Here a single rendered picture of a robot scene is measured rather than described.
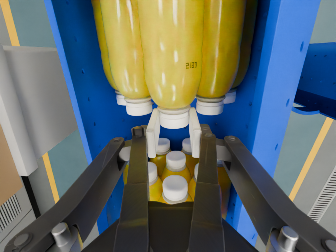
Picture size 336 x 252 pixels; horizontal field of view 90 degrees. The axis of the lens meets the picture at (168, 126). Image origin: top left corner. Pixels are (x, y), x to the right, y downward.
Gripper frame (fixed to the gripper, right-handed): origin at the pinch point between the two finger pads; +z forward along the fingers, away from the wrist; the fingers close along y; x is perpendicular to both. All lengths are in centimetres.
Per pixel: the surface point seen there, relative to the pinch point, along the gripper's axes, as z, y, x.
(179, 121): 1.1, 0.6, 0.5
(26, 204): 102, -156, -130
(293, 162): 116, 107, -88
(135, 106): 5.0, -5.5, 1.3
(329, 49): 45, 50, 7
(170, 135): 20.4, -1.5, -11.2
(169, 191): 1.2, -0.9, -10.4
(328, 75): 35, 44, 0
